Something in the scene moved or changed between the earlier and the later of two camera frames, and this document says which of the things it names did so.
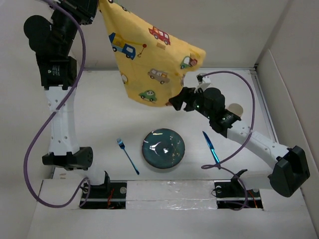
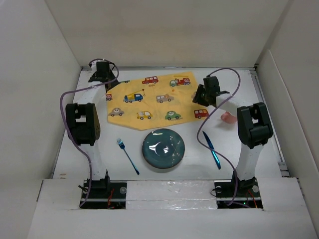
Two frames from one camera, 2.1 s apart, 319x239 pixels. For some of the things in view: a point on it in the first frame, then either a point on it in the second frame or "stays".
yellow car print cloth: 153,61 to 142,103
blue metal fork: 122,145 stays
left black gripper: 85,9 to 113,83
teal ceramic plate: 163,148 stays
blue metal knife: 216,159 stays
